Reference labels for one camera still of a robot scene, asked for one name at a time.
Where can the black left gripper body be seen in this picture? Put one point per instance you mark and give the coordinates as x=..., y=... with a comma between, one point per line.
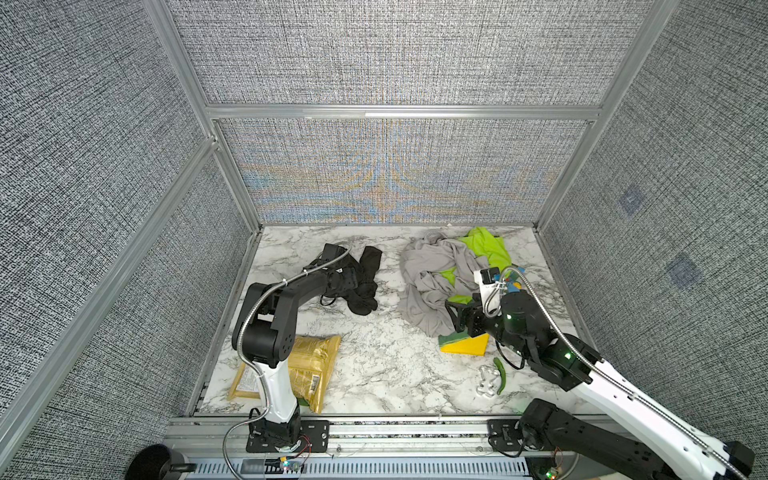
x=342, y=278

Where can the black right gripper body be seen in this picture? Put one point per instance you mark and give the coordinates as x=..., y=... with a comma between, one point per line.
x=478, y=323

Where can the black cloth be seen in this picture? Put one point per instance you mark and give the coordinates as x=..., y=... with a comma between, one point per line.
x=362, y=300

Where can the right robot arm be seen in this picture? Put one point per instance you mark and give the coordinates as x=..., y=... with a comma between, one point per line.
x=660, y=445

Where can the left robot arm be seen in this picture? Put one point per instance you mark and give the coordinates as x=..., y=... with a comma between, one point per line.
x=264, y=337

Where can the multicolour patterned cloth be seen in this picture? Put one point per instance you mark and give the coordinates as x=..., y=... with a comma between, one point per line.
x=465, y=344

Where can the grey cloth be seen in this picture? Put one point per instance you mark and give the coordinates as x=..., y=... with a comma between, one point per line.
x=436, y=268

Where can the neon green cloth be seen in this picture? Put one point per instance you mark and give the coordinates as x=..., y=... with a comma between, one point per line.
x=483, y=245

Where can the green chili pepper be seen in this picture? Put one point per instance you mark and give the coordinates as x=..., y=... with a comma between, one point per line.
x=500, y=374

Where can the yellow snack bag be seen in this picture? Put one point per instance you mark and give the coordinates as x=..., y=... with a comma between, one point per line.
x=311, y=365

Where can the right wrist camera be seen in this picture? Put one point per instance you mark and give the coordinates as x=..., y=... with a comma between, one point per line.
x=487, y=280

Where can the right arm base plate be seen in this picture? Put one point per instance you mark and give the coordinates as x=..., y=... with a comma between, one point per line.
x=512, y=436

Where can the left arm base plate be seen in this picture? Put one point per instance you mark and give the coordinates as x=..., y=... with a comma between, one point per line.
x=270, y=437

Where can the aluminium mounting rail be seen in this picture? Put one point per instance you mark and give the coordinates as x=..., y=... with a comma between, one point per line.
x=375, y=447

